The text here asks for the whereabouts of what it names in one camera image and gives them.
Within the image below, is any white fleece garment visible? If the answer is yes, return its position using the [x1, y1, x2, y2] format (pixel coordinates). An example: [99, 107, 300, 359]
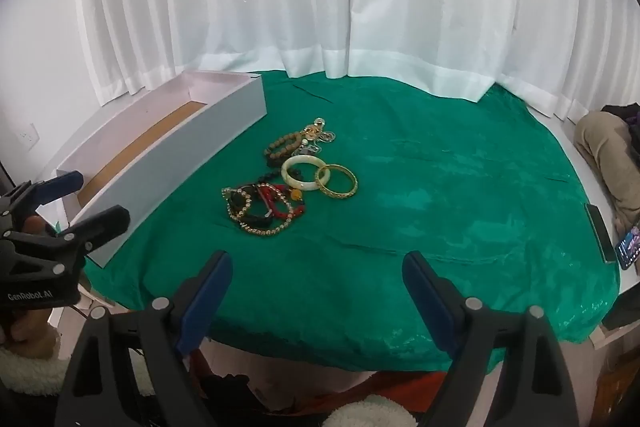
[322, 394, 418, 427]

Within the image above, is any pearl bead necklace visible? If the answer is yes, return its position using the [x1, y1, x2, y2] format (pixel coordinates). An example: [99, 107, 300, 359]
[221, 187, 293, 238]

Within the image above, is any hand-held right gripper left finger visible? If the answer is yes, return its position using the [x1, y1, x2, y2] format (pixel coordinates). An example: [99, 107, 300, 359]
[54, 249, 234, 427]

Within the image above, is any green velvet cloth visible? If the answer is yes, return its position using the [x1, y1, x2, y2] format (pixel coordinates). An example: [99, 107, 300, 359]
[82, 69, 621, 375]

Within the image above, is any lit smartphone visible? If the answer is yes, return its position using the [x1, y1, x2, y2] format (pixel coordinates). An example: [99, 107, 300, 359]
[614, 224, 640, 270]

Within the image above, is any wooden bead bracelet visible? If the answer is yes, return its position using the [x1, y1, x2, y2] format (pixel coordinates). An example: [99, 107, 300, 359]
[263, 132, 307, 160]

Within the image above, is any gold bangle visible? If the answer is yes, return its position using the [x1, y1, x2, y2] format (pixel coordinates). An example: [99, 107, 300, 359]
[314, 164, 359, 198]

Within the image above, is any person's left forearm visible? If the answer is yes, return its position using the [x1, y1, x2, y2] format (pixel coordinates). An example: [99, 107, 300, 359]
[0, 344, 73, 390]

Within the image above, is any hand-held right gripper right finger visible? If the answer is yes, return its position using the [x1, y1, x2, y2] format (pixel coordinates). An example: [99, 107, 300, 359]
[401, 250, 596, 427]

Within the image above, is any person's left hand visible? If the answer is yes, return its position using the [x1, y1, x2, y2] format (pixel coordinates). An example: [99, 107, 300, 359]
[0, 307, 57, 358]

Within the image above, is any black bead bracelet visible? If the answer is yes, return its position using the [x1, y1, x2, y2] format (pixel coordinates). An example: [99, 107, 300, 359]
[257, 157, 296, 188]

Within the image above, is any gold chain pendant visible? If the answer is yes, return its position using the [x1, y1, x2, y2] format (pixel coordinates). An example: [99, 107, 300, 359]
[299, 118, 337, 155]

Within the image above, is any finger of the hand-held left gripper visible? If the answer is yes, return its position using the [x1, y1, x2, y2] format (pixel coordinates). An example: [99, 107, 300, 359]
[0, 171, 85, 233]
[0, 205, 132, 268]

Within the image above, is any pale jade bangle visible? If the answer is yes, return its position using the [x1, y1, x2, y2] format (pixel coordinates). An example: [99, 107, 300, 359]
[282, 155, 328, 192]

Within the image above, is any white cardboard box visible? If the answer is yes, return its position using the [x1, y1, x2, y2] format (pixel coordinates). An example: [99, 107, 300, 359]
[37, 69, 268, 269]

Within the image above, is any dark smartphone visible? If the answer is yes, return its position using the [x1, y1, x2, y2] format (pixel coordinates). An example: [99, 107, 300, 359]
[584, 203, 617, 264]

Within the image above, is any red bracelet with amber bead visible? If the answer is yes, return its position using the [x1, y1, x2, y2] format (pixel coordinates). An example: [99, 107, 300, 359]
[257, 184, 307, 223]

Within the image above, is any black band bracelet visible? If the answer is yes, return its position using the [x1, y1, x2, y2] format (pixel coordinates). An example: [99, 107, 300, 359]
[227, 194, 273, 228]

